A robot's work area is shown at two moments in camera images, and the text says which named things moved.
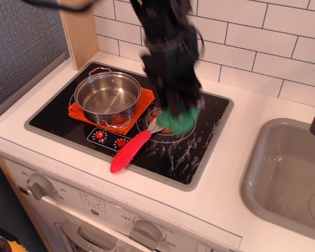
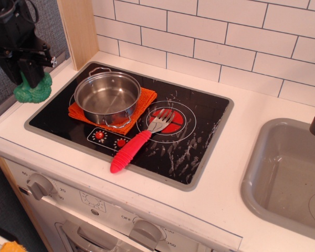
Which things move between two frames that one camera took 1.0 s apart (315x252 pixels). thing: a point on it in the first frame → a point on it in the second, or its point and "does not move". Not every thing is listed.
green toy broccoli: (178, 124) → (24, 92)
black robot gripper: (172, 66) → (13, 42)
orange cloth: (146, 100) does not move
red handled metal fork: (124, 156) does not move
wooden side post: (80, 29) does not move
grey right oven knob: (146, 233) does not move
